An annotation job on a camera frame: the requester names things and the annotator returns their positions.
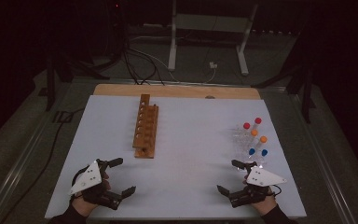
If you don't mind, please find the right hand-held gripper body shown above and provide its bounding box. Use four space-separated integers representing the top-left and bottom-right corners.
228 165 288 209

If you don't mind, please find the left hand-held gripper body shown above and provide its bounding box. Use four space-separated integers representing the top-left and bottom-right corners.
68 160 124 210

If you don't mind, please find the clear plastic tube rack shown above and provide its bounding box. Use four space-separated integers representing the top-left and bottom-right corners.
231 124 269 166

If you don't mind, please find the orange cap test tube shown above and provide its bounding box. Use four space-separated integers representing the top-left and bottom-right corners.
255 135 269 153
248 129 259 147

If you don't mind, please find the wooden test tube rack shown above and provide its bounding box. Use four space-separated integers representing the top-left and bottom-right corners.
131 93 159 160

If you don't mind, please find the person's right hand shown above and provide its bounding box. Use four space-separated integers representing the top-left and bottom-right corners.
251 195 278 217

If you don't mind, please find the person's left hand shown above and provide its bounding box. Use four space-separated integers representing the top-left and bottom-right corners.
71 194 98 217

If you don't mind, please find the white table cover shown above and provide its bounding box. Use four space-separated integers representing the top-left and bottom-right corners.
44 94 308 220

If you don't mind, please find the black metal stand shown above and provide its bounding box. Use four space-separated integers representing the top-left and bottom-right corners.
44 54 110 112
251 60 317 124

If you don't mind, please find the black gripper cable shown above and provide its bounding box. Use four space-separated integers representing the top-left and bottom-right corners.
70 166 89 189
269 184 283 198

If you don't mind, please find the long black floor cable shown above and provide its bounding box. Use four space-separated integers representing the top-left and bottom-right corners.
0 106 87 224

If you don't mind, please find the aluminium frame rail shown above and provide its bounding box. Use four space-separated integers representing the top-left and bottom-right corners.
287 90 358 224
71 77 288 93
0 78 76 224

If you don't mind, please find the white plug cable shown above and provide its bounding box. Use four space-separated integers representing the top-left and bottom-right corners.
202 66 218 85

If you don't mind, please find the black floor cable bundle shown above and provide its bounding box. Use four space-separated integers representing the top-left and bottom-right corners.
121 40 166 86

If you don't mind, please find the white floor cable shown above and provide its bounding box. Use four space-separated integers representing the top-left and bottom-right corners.
127 46 182 84

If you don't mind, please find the white metal desk frame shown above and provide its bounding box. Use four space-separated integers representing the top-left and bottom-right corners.
167 0 259 77

